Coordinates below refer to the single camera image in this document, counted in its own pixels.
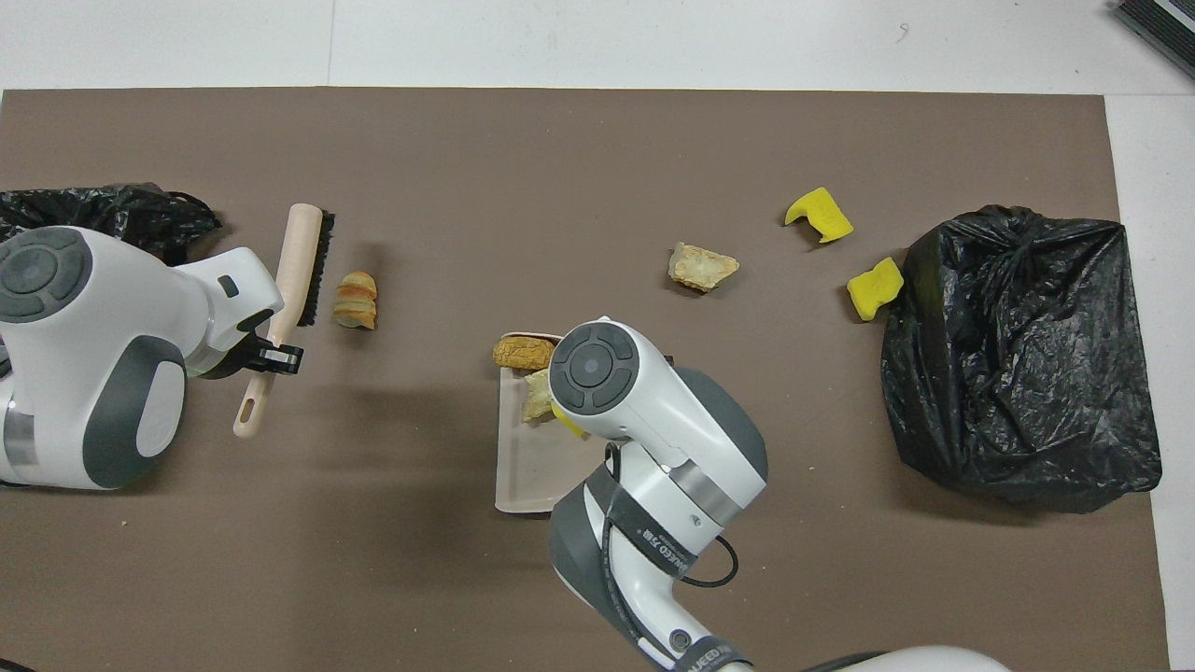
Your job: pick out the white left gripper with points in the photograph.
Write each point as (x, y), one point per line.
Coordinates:
(229, 299)

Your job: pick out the beige brush with black bristles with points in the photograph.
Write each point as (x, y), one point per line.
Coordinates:
(297, 261)

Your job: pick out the orange striped bread piece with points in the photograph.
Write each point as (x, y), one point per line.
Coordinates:
(357, 299)

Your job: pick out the brown cork-like bread piece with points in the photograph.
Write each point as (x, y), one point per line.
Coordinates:
(523, 353)

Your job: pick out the pale cream scrap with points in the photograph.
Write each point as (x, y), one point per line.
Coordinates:
(539, 397)

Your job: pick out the beige plastic dustpan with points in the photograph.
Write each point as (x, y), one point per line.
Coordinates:
(532, 467)

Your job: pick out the small yellow sponge piece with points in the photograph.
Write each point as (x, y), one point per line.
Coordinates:
(565, 420)

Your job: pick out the hooked yellow sponge piece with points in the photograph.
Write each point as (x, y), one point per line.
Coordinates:
(823, 215)

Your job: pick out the blocky yellow sponge piece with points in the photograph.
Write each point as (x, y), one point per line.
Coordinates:
(876, 289)

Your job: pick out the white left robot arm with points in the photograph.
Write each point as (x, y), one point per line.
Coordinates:
(84, 392)

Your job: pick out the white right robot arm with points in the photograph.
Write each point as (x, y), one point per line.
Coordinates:
(672, 448)

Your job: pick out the black plastic trash bag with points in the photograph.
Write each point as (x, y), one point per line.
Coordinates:
(112, 210)
(990, 373)

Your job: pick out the brown paper table mat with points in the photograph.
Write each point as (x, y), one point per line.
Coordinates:
(747, 140)

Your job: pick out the dark grey ribbed object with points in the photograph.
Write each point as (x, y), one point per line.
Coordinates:
(1162, 23)

